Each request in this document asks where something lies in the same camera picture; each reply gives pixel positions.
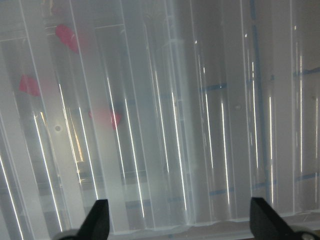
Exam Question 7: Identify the red block under lid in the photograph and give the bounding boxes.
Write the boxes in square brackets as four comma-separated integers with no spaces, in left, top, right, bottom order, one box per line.
[55,24,83,54]
[88,109,123,131]
[19,75,41,97]

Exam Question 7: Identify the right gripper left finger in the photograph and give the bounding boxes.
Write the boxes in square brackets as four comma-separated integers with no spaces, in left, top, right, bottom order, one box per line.
[53,199,110,240]

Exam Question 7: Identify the clear plastic box lid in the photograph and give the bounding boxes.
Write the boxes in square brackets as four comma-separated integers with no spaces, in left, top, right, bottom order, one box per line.
[0,0,320,240]

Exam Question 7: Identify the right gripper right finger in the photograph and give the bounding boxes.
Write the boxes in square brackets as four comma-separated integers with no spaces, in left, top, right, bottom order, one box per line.
[250,197,320,240]

